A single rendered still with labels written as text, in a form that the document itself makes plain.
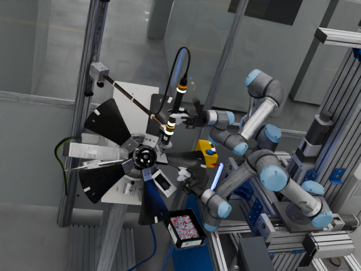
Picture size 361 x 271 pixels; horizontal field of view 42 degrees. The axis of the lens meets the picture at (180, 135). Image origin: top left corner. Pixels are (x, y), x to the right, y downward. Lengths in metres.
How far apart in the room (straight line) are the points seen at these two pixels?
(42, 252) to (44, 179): 0.52
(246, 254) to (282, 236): 0.64
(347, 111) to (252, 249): 0.95
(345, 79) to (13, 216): 2.48
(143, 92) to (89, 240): 1.26
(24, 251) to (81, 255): 0.39
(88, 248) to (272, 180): 1.68
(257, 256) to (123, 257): 1.52
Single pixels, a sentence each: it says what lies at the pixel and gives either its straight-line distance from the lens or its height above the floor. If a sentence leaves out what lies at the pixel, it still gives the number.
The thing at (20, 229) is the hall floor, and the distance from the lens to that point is 3.64.
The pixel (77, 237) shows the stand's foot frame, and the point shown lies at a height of 0.08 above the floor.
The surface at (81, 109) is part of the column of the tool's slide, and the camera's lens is 2.98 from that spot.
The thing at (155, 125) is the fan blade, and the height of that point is 1.32.
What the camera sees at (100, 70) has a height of 1.40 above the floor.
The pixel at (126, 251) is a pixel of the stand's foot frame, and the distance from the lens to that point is 3.51.
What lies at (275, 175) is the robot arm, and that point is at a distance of 2.22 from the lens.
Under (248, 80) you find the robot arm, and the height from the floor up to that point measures 1.59.
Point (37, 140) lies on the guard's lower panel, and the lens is 3.33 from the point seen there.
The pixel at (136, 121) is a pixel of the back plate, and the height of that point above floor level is 1.20.
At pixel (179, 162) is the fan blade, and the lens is 2.53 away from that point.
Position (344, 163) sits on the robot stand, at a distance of 2.86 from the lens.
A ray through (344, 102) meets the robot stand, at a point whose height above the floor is 1.66.
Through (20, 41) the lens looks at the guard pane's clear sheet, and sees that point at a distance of 2.97.
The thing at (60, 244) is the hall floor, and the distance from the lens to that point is 3.56.
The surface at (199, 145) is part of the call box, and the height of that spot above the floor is 1.06.
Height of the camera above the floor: 2.71
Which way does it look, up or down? 34 degrees down
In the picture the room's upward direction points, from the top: 17 degrees clockwise
